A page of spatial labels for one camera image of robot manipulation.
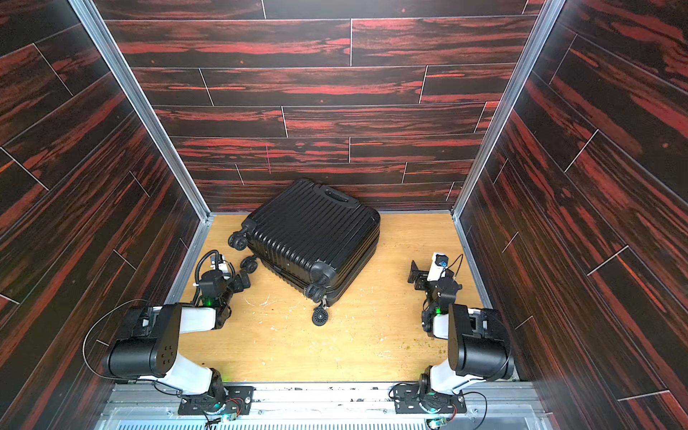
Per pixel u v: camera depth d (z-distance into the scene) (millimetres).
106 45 714
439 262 767
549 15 664
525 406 734
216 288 719
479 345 460
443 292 684
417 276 837
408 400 731
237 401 729
